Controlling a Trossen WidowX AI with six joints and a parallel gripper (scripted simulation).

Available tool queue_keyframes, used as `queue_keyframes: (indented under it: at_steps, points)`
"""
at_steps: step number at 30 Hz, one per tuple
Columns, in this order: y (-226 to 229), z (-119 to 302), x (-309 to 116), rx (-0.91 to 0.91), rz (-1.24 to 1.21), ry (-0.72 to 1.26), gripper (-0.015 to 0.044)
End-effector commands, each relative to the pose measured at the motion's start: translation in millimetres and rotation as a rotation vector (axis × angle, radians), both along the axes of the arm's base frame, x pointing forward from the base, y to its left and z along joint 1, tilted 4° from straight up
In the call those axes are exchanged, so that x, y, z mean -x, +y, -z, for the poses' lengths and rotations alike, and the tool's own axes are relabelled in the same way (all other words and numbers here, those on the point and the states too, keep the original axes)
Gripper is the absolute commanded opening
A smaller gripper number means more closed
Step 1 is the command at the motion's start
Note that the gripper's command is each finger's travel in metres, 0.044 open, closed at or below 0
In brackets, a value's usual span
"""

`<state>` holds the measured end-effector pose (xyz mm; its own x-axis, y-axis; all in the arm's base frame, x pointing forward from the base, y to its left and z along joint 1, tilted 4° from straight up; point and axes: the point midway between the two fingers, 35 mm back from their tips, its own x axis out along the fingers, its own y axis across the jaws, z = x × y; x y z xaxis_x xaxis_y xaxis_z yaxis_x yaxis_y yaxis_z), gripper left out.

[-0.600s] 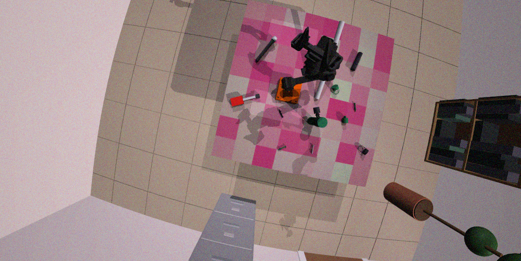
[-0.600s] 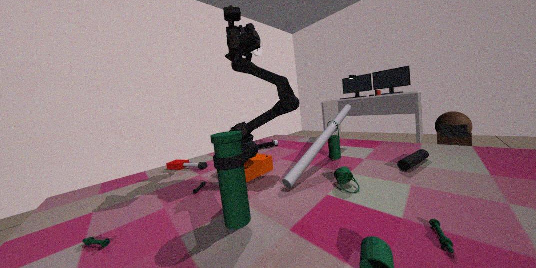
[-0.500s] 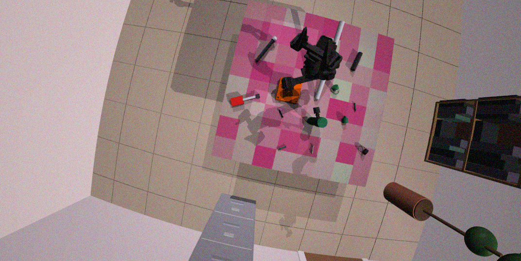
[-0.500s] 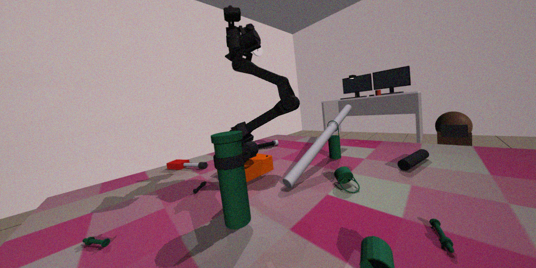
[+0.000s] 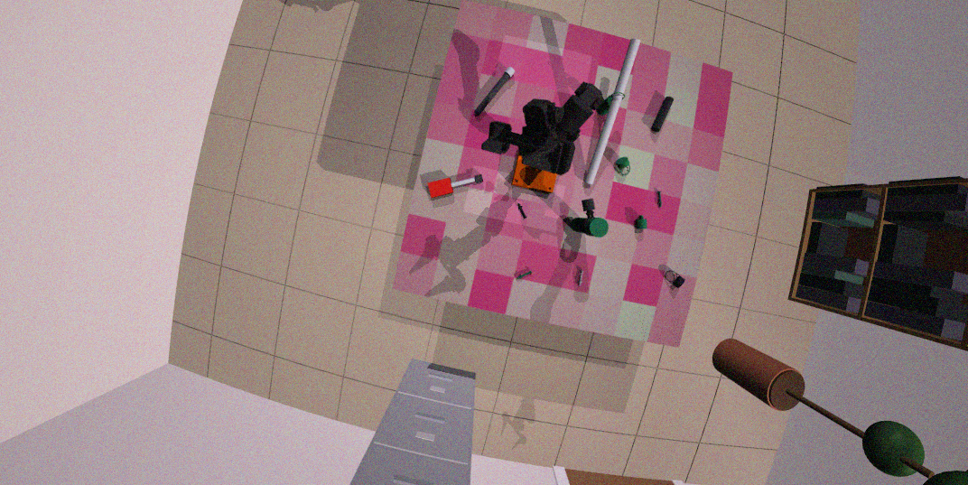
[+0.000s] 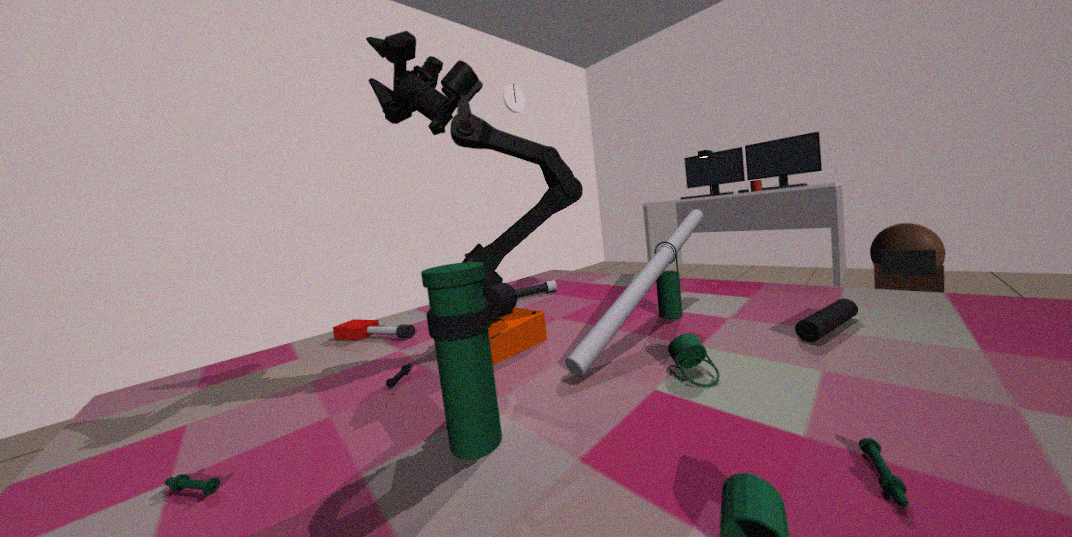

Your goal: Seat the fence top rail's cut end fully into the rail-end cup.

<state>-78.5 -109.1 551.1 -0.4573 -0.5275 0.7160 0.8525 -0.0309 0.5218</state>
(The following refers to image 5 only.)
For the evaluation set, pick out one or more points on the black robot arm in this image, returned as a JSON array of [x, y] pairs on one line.
[[566, 120]]

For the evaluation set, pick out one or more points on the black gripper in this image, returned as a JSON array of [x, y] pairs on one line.
[[550, 153]]

